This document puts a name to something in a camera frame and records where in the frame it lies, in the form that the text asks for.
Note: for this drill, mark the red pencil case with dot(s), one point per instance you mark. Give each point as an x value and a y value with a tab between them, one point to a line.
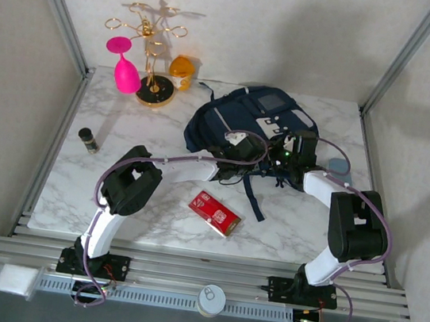
211	212

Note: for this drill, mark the navy blue backpack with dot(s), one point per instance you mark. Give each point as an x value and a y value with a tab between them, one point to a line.
246	109

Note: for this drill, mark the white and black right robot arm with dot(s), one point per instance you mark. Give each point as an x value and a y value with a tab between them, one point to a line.
357	229

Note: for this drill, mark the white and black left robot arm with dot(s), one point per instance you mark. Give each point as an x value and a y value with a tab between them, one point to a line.
103	229

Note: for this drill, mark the orange glass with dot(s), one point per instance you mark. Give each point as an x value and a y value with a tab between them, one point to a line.
180	69

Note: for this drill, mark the silver tin can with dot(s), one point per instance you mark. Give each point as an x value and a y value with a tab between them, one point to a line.
212	296

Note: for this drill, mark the pink wine glass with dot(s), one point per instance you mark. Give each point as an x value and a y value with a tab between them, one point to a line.
126	76

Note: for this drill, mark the small black bottle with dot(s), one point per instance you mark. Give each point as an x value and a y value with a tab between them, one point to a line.
88	142

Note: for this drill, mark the white foam block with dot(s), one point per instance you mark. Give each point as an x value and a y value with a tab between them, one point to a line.
14	280

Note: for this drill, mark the aluminium right side rail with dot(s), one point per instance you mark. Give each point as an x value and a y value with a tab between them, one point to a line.
368	120

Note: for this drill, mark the aluminium rail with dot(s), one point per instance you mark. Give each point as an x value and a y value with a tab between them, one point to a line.
368	120
49	154

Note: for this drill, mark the aluminium front frame rails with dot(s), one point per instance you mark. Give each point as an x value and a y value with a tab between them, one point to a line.
183	272

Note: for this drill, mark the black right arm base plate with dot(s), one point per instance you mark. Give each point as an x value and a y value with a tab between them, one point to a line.
277	289

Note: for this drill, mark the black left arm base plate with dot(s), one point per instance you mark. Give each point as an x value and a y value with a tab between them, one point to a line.
116	265

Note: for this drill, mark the aluminium right frame post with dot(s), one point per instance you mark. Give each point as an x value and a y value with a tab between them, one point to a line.
405	55

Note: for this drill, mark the aluminium frame post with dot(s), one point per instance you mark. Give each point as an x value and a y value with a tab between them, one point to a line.
405	55
60	7

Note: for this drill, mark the aluminium left side rail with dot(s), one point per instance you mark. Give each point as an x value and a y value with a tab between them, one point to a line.
49	154

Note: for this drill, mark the aluminium left frame post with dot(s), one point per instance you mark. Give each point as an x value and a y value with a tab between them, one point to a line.
60	7

